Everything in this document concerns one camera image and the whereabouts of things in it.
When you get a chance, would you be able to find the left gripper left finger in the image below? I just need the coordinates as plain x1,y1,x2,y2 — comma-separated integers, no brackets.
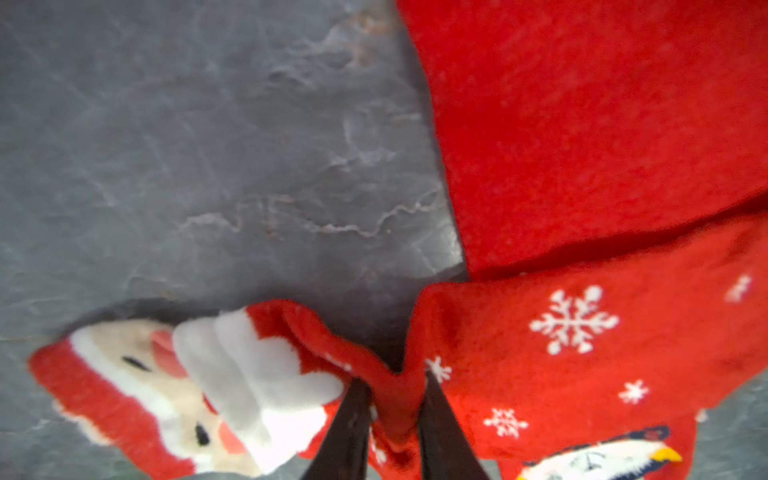
301,379,372,480

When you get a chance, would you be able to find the red santa sock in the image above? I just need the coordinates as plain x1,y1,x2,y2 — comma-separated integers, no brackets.
27,209,768,480

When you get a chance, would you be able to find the red penguin sock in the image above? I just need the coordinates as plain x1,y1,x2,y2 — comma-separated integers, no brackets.
395,0,768,480

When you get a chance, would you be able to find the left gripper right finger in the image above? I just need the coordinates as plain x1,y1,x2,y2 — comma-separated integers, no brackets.
418,374,489,480

